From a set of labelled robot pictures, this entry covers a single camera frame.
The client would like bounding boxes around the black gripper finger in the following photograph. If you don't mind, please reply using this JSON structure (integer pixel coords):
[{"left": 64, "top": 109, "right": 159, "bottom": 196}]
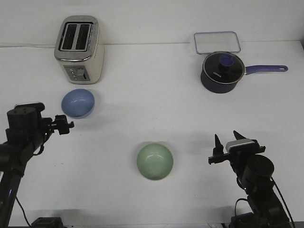
[
  {"left": 233, "top": 130, "right": 248, "bottom": 143},
  {"left": 212, "top": 134, "right": 224, "bottom": 156}
]

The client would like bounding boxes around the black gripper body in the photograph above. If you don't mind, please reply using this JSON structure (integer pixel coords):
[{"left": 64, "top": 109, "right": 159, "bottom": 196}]
[
  {"left": 208, "top": 145, "right": 266, "bottom": 165},
  {"left": 46, "top": 114, "right": 74, "bottom": 135}
]

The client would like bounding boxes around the blue bowl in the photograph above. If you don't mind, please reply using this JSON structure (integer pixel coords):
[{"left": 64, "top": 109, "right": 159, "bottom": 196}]
[{"left": 61, "top": 89, "right": 95, "bottom": 119}]

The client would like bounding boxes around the green bowl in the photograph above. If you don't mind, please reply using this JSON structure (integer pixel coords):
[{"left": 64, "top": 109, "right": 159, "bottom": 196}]
[{"left": 136, "top": 142, "right": 174, "bottom": 181}]

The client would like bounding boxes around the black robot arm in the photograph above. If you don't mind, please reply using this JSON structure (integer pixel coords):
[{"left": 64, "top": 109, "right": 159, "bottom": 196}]
[
  {"left": 0, "top": 103, "right": 75, "bottom": 228},
  {"left": 208, "top": 131, "right": 295, "bottom": 228}
]

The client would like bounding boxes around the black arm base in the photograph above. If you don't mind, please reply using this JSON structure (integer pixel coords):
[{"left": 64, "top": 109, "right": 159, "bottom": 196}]
[
  {"left": 31, "top": 217, "right": 65, "bottom": 228},
  {"left": 228, "top": 212, "right": 291, "bottom": 228}
]

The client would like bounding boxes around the dark blue saucepan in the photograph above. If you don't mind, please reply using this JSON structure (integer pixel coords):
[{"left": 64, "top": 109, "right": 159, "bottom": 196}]
[{"left": 200, "top": 65, "right": 288, "bottom": 94}]

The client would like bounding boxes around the glass pot lid blue knob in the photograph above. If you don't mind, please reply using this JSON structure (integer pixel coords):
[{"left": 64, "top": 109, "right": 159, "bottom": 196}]
[{"left": 202, "top": 51, "right": 245, "bottom": 85}]

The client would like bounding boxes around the cream and steel toaster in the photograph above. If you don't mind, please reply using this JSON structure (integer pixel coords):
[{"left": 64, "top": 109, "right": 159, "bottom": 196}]
[{"left": 54, "top": 15, "right": 105, "bottom": 85}]

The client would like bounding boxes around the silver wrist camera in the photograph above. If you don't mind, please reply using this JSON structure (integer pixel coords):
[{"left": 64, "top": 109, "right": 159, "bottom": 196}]
[
  {"left": 226, "top": 138, "right": 255, "bottom": 153},
  {"left": 14, "top": 102, "right": 45, "bottom": 112}
]

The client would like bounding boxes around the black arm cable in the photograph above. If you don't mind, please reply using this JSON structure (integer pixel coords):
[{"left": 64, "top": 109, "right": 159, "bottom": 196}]
[
  {"left": 14, "top": 142, "right": 46, "bottom": 226},
  {"left": 234, "top": 175, "right": 296, "bottom": 228}
]

